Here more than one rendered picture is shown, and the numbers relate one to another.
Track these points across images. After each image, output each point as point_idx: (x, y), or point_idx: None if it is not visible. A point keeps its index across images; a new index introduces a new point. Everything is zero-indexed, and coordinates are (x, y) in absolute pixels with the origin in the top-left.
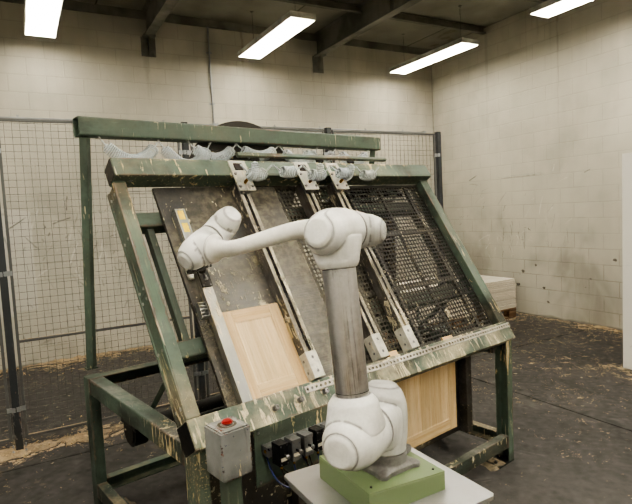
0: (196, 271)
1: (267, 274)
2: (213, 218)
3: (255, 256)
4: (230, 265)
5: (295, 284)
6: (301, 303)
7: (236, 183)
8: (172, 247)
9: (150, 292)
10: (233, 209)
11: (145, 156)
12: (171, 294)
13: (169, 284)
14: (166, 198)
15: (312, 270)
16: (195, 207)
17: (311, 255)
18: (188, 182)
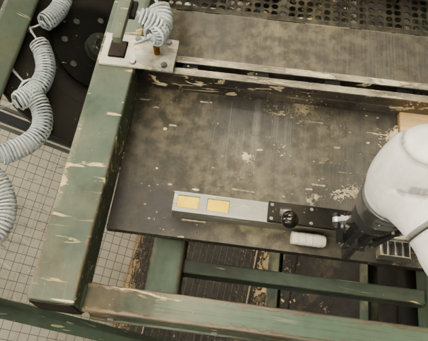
0: (373, 247)
1: (344, 102)
2: (412, 197)
3: (296, 105)
4: (305, 157)
5: (364, 63)
6: (402, 72)
7: (154, 70)
8: (246, 246)
9: (351, 339)
10: (421, 136)
11: (5, 195)
12: (330, 285)
13: (309, 280)
14: (136, 211)
15: (342, 23)
16: (169, 165)
17: (313, 11)
18: (118, 156)
